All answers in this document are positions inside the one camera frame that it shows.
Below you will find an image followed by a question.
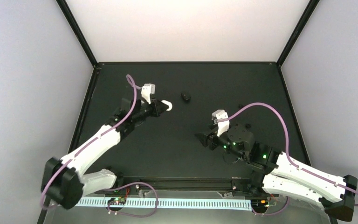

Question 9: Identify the white earbud charging case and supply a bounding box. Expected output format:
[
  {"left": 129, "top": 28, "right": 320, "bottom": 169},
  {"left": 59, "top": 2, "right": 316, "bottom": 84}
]
[{"left": 161, "top": 100, "right": 173, "bottom": 111}]

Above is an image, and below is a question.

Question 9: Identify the black oval object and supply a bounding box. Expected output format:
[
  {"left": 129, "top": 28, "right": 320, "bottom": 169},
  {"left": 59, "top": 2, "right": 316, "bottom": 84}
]
[{"left": 181, "top": 91, "right": 191, "bottom": 103}]

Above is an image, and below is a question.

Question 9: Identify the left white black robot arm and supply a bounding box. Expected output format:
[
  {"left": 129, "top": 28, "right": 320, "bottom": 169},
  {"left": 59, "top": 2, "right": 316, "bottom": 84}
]
[{"left": 41, "top": 99, "right": 173, "bottom": 210}]

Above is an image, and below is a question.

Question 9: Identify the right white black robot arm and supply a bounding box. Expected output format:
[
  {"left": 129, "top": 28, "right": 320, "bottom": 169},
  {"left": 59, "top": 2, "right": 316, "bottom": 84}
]
[{"left": 195, "top": 124, "right": 358, "bottom": 222}]

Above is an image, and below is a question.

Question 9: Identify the clear plastic sheet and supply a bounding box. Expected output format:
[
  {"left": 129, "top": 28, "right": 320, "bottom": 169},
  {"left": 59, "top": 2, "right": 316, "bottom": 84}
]
[{"left": 203, "top": 196, "right": 330, "bottom": 224}]

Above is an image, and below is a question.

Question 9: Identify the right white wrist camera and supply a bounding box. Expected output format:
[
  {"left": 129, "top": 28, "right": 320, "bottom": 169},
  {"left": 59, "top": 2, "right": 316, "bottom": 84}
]
[{"left": 212, "top": 109, "right": 230, "bottom": 137}]

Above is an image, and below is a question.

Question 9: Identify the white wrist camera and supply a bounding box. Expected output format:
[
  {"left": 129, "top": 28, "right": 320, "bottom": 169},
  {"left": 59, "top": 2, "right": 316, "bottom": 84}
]
[
  {"left": 141, "top": 84, "right": 155, "bottom": 104},
  {"left": 212, "top": 109, "right": 230, "bottom": 137}
]

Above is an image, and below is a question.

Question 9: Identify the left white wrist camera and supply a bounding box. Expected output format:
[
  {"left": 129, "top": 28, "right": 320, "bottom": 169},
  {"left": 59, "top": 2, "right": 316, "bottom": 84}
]
[{"left": 141, "top": 84, "right": 155, "bottom": 104}]

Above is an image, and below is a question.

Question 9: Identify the white slotted cable duct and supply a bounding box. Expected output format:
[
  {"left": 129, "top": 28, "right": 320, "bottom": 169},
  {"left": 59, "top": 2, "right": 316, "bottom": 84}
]
[{"left": 76, "top": 196, "right": 252, "bottom": 211}]

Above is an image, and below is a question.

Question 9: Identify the black front mounting rail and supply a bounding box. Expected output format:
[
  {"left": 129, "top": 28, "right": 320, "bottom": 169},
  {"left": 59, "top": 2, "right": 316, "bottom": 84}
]
[{"left": 112, "top": 175, "right": 269, "bottom": 196}]

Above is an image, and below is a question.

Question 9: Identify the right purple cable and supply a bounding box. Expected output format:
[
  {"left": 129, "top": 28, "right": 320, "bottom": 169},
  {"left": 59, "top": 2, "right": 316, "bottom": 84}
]
[{"left": 219, "top": 102, "right": 358, "bottom": 216}]

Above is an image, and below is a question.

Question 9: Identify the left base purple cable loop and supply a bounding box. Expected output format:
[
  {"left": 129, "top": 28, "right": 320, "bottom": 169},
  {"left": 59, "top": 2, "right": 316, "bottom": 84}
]
[{"left": 106, "top": 182, "right": 159, "bottom": 218}]

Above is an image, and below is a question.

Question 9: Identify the left black frame post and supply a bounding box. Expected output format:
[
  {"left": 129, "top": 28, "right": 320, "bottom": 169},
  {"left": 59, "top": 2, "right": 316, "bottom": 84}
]
[{"left": 56, "top": 0, "right": 98, "bottom": 67}]

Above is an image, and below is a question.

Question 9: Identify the black frame post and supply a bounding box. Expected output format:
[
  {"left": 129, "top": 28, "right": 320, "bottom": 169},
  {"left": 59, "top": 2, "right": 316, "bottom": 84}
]
[
  {"left": 56, "top": 0, "right": 98, "bottom": 67},
  {"left": 276, "top": 0, "right": 320, "bottom": 67}
]

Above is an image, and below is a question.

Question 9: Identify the right black frame post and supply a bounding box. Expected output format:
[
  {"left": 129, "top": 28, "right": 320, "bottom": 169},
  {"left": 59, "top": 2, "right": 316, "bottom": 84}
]
[{"left": 276, "top": 0, "right": 320, "bottom": 67}]

